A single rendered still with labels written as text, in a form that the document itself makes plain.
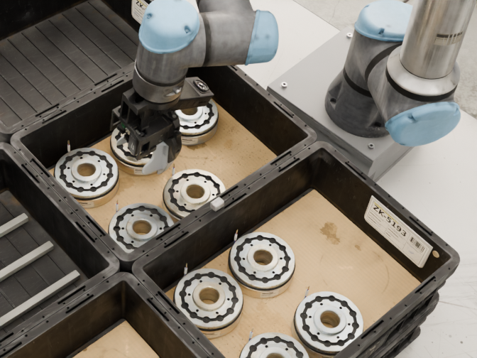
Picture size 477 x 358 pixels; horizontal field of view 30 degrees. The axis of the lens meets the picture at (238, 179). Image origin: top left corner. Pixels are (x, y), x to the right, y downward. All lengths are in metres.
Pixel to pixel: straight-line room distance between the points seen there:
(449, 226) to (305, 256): 0.37
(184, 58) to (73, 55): 0.49
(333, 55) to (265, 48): 0.54
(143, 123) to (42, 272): 0.27
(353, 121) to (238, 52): 0.43
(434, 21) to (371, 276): 0.41
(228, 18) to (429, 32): 0.30
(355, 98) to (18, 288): 0.67
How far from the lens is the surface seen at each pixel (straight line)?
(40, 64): 1.67
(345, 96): 1.61
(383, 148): 1.63
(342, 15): 3.15
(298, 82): 1.71
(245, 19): 1.25
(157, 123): 1.35
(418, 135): 1.46
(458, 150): 1.82
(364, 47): 1.53
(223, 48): 1.23
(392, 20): 1.52
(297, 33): 1.97
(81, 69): 1.66
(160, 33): 1.19
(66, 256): 1.40
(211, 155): 1.52
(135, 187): 1.47
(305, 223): 1.46
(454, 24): 1.33
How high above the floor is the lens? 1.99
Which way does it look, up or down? 51 degrees down
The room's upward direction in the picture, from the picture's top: 10 degrees clockwise
